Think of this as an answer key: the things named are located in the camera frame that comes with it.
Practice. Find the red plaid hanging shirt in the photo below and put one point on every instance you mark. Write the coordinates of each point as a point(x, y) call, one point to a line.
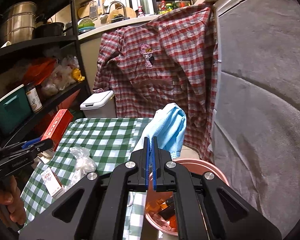
point(171, 59)

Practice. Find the person's left hand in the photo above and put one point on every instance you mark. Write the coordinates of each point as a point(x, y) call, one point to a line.
point(10, 198)

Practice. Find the grey fabric cover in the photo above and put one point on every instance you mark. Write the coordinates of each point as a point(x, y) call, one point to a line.
point(256, 134)

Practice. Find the blue surgical face mask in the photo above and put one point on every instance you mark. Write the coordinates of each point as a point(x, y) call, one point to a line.
point(168, 125)

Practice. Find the green white checkered tablecloth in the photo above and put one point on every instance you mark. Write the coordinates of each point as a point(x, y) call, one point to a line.
point(110, 142)

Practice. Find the glass jar with label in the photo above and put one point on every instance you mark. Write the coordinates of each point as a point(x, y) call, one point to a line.
point(33, 98)

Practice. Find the stainless steel pot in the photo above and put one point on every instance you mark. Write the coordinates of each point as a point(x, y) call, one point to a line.
point(19, 22)

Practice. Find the teal plastic storage box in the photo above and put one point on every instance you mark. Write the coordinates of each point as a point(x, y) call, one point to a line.
point(14, 108)

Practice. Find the black spice rack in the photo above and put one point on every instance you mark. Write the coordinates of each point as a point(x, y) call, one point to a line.
point(173, 0)

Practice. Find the yellow toy figure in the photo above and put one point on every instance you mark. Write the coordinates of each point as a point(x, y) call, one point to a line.
point(76, 75)

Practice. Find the red white toothpaste box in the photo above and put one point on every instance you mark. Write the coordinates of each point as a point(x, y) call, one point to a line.
point(57, 127)

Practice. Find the white lidded trash bin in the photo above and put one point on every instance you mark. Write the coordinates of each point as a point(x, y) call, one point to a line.
point(100, 105)

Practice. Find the pink round trash basin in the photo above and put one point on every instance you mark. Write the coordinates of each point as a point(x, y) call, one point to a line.
point(159, 210)

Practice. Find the red white medicine box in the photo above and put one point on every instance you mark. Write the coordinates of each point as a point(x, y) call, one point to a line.
point(52, 183)

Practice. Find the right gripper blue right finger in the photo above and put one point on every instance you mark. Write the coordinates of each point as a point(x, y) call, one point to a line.
point(154, 166)

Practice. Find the black foil snack packet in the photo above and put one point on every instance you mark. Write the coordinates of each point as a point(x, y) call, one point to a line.
point(167, 209)

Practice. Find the black metal shelf rack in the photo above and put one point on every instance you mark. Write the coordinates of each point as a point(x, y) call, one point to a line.
point(36, 48)

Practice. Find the clear crumpled plastic bag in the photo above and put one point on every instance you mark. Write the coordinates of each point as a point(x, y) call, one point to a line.
point(83, 166)

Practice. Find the clear bag on shelf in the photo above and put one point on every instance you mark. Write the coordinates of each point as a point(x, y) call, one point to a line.
point(60, 78)

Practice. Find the red bag on shelf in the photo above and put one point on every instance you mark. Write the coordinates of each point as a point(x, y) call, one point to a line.
point(39, 70)

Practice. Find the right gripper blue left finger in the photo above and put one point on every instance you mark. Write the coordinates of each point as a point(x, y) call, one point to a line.
point(146, 148)

